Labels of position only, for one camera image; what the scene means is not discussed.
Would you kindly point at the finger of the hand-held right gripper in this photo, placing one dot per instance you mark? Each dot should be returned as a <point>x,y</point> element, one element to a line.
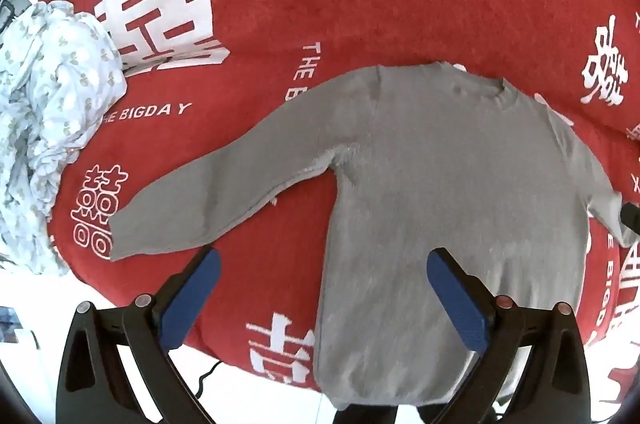
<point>631,215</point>

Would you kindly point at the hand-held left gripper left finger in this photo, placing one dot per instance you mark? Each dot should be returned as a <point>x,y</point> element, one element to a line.
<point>192,296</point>

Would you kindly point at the grey knit sweater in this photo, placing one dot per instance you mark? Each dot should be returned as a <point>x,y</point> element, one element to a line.
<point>440,204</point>

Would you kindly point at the white floral cloth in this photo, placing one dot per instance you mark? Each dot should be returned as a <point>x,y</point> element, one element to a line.
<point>47,104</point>

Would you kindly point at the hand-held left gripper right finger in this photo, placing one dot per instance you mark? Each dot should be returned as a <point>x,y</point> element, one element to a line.
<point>462,304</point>

